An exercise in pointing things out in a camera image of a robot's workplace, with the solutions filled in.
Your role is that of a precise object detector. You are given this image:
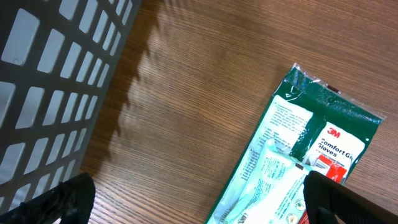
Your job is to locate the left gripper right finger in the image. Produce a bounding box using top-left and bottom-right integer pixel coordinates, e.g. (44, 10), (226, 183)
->
(303, 171), (397, 224)

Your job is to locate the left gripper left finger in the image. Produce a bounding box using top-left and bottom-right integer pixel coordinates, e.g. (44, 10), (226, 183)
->
(1, 173), (96, 224)

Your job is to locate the green 3M gloves package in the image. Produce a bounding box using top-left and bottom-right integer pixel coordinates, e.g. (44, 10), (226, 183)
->
(207, 64), (385, 223)

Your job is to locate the grey plastic mesh basket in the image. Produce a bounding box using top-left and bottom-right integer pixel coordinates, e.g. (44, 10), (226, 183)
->
(1, 0), (141, 213)

